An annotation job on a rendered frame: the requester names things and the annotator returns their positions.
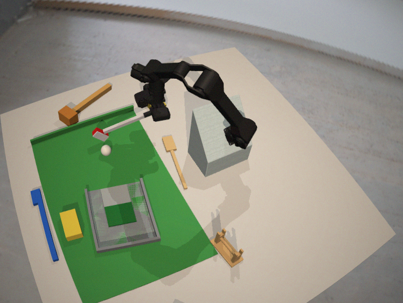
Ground white golf ball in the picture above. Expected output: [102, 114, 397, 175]
[101, 145, 112, 156]

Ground green flat mat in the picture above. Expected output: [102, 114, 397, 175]
[32, 111, 218, 303]

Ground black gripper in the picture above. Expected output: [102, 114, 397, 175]
[143, 84, 171, 122]

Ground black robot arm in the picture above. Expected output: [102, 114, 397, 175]
[130, 59, 257, 149]

